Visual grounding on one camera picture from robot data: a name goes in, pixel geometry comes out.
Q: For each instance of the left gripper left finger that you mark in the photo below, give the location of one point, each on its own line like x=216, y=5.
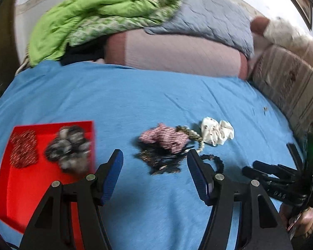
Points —
x=51, y=225

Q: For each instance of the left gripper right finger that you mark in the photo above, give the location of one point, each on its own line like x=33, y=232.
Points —
x=241, y=212

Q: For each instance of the red dotted scrunchie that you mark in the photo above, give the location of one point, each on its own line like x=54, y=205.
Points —
x=24, y=152

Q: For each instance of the grey black lace scrunchie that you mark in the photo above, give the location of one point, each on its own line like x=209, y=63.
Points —
x=70, y=149

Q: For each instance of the white cherry print scrunchie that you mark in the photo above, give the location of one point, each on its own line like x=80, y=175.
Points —
x=216, y=133

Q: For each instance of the black bow hair clip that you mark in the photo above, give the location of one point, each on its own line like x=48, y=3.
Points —
x=160, y=160

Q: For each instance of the pink plaid scrunchie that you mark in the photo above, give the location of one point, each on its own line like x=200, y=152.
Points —
x=166, y=137

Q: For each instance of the person's right hand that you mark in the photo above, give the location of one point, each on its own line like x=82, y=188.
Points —
x=296, y=225

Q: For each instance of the striped floral cushion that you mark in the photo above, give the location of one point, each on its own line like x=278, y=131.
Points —
x=287, y=81

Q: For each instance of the blue bed blanket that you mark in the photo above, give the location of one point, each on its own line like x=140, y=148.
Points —
x=147, y=211

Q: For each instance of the white floral pillow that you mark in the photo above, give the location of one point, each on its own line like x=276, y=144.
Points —
x=283, y=33

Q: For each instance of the grey quilted pillow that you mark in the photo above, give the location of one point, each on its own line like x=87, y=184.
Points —
x=221, y=21

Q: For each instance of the pink quilted bolster pillow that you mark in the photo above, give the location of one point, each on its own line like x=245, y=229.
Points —
x=175, y=53

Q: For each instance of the green patterned comforter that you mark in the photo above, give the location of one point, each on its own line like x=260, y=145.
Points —
x=75, y=22

